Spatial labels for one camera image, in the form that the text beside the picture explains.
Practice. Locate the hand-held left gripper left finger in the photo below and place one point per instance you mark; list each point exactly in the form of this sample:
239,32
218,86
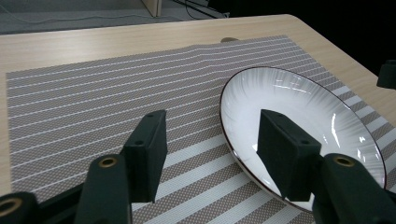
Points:
146,155

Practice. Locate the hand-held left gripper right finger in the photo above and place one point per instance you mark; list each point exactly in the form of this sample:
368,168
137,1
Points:
286,155

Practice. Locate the white plate with dark rim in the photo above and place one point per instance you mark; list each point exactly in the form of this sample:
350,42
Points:
299,102

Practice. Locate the striped woven placemat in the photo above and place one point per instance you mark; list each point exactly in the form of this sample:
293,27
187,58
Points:
93,102

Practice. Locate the light wooden desk leg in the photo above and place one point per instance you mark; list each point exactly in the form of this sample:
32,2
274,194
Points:
153,6

